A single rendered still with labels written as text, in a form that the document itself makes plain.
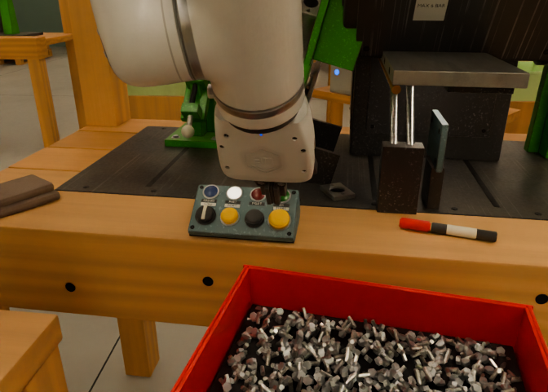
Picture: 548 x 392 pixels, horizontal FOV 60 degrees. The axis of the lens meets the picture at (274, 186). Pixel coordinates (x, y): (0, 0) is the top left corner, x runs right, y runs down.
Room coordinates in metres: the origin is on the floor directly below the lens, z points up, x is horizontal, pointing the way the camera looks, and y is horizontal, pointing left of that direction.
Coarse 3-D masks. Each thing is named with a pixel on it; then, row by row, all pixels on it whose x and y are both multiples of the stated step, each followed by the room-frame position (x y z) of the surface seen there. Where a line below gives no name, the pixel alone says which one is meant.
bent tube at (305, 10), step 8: (304, 0) 0.89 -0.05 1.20; (312, 0) 0.89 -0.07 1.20; (320, 0) 0.88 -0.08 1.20; (304, 8) 0.87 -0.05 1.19; (312, 8) 0.87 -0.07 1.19; (304, 16) 0.89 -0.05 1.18; (312, 16) 0.86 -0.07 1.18; (304, 24) 0.90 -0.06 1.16; (312, 24) 0.90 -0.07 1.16; (304, 32) 0.91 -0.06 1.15; (304, 40) 0.93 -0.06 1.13; (304, 48) 0.94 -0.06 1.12; (304, 56) 0.94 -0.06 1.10
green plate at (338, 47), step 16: (336, 0) 0.79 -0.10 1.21; (320, 16) 0.78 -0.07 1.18; (336, 16) 0.79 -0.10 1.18; (320, 32) 0.80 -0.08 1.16; (336, 32) 0.79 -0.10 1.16; (352, 32) 0.79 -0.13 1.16; (320, 48) 0.80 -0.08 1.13; (336, 48) 0.79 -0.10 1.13; (352, 48) 0.79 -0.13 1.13; (336, 64) 0.79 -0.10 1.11; (352, 64) 0.79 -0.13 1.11
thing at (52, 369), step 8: (56, 352) 0.47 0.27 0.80; (48, 360) 0.45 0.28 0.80; (56, 360) 0.47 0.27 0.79; (40, 368) 0.44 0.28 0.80; (48, 368) 0.45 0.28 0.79; (56, 368) 0.46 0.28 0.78; (40, 376) 0.43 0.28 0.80; (48, 376) 0.45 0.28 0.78; (56, 376) 0.46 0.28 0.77; (64, 376) 0.48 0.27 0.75; (32, 384) 0.42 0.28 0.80; (40, 384) 0.43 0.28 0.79; (48, 384) 0.44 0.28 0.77; (56, 384) 0.46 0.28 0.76; (64, 384) 0.47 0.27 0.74
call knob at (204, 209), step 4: (200, 208) 0.60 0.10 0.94; (204, 208) 0.60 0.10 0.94; (208, 208) 0.60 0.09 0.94; (196, 212) 0.60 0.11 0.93; (200, 212) 0.59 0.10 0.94; (204, 212) 0.59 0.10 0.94; (208, 212) 0.59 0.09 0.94; (212, 212) 0.59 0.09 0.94; (196, 216) 0.59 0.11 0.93; (200, 216) 0.59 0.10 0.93; (204, 216) 0.59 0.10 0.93; (208, 216) 0.59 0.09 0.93; (212, 216) 0.59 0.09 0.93; (200, 220) 0.59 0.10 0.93; (204, 220) 0.59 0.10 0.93; (208, 220) 0.59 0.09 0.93
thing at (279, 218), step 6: (276, 210) 0.59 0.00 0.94; (282, 210) 0.59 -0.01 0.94; (270, 216) 0.58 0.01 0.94; (276, 216) 0.58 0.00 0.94; (282, 216) 0.58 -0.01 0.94; (288, 216) 0.58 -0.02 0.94; (270, 222) 0.58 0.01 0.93; (276, 222) 0.57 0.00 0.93; (282, 222) 0.57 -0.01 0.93; (288, 222) 0.58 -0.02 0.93; (276, 228) 0.57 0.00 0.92; (282, 228) 0.57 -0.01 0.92
